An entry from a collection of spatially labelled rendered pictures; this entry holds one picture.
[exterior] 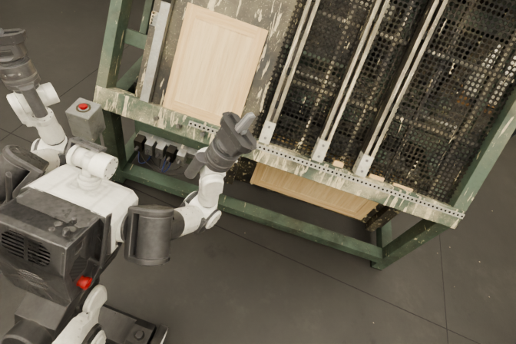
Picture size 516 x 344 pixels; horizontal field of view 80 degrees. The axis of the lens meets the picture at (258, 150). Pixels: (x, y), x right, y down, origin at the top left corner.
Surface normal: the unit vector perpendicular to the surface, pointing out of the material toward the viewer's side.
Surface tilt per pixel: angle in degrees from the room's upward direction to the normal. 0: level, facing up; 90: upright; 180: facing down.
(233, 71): 58
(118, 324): 0
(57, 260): 67
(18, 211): 23
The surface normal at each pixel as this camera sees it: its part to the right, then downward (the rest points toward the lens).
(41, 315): 0.11, -0.32
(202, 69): -0.07, 0.28
